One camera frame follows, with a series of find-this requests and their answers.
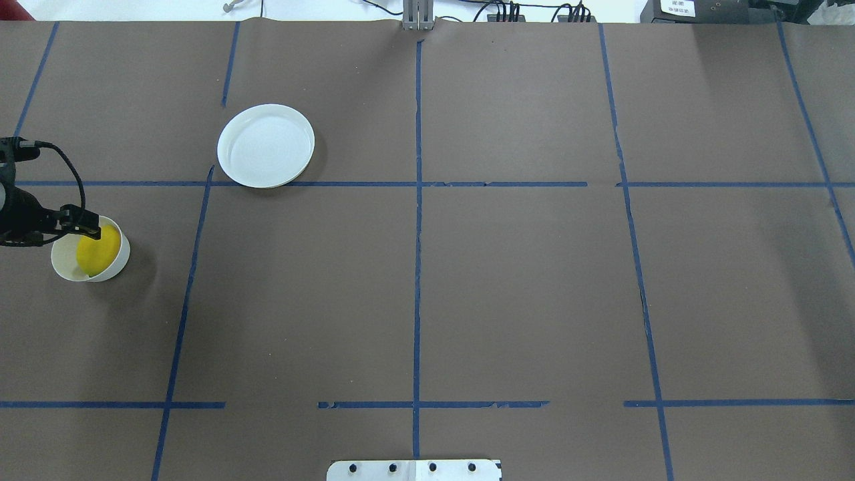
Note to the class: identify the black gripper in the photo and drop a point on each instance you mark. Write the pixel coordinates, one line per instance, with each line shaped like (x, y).
(24, 217)

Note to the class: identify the yellow lemon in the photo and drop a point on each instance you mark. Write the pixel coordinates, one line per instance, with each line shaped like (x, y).
(95, 256)

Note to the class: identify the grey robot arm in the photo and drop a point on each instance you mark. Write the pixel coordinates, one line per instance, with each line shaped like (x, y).
(25, 223)

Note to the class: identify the white plastic bowl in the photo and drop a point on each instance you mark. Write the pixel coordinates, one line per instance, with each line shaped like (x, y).
(65, 265)

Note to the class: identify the white round plate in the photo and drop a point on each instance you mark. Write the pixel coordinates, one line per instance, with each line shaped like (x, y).
(266, 146)

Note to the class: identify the brown paper table mat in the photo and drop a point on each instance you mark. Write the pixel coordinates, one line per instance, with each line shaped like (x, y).
(590, 252)

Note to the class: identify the black box device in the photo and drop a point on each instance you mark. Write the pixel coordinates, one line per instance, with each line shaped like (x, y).
(708, 12)

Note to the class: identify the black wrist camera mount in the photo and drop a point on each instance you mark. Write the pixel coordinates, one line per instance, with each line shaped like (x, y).
(13, 150)

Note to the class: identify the grey aluminium frame post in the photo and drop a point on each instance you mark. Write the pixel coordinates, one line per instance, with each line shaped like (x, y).
(418, 15)

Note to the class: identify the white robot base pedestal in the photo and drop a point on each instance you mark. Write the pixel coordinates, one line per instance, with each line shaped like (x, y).
(440, 469)

